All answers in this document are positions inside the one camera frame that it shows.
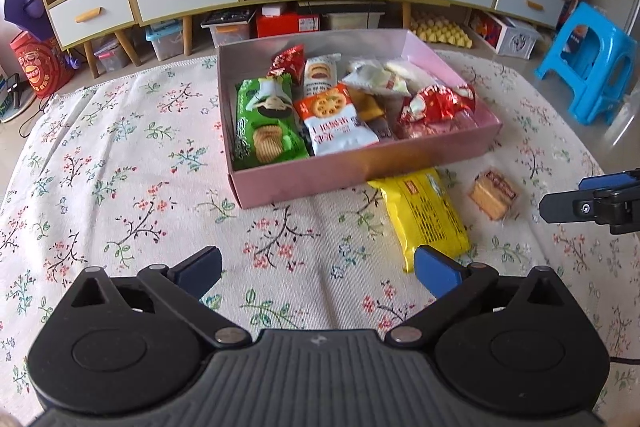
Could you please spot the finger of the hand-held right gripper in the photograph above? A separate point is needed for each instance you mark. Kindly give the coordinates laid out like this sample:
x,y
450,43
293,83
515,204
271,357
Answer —
x,y
610,182
560,207

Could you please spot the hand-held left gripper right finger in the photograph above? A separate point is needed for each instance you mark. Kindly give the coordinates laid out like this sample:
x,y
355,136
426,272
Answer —
x,y
437,274

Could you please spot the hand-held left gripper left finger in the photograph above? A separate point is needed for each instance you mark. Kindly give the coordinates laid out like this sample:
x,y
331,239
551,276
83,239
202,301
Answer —
x,y
200,267

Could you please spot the white brown-label biscuit packet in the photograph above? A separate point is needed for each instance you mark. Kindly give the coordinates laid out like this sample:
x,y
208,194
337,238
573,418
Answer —
x,y
320,74

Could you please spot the small clear biscuit packet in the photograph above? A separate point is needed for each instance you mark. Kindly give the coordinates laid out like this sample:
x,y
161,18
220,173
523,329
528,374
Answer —
x,y
492,194

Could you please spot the red printed bag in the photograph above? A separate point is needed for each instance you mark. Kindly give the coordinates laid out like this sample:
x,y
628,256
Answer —
x,y
37,72

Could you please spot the red box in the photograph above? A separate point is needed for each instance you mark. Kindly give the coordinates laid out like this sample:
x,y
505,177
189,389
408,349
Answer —
x,y
285,27

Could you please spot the red candy packet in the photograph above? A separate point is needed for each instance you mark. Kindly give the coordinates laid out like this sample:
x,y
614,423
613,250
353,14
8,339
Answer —
x,y
462,94
425,107
287,62

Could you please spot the blue plastic stool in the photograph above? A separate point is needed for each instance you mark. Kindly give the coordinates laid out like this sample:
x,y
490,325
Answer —
x,y
592,107

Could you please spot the cream white cake packet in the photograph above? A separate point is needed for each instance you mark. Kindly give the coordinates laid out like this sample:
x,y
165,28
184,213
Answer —
x,y
370,77

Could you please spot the white printed box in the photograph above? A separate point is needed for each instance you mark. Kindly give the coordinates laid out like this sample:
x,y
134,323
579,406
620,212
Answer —
x,y
520,42

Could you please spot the orange biscuit packet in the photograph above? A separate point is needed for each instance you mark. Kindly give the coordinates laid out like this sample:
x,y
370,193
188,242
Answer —
x,y
335,127

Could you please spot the green biscuit packet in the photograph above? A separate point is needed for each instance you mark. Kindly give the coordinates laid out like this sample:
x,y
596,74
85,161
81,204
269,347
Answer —
x,y
260,127

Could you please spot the blue-lid storage box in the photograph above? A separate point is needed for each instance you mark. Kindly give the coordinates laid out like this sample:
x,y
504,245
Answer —
x,y
165,42

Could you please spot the small clear storage box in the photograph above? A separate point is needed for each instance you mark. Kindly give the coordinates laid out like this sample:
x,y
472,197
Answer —
x,y
112,57

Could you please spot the pink cardboard box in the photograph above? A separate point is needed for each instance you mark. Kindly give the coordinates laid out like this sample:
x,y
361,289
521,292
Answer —
x,y
350,167

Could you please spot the yellow egg tray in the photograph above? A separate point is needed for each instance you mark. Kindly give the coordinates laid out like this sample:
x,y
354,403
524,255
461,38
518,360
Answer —
x,y
442,34

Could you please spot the yellow snack packet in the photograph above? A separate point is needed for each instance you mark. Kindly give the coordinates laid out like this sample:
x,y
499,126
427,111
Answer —
x,y
425,217

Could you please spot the black keyboard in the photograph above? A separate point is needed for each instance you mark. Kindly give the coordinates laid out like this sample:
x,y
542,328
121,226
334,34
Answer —
x,y
227,18

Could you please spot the floral tablecloth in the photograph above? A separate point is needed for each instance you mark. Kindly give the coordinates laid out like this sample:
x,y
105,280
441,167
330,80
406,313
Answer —
x,y
150,157

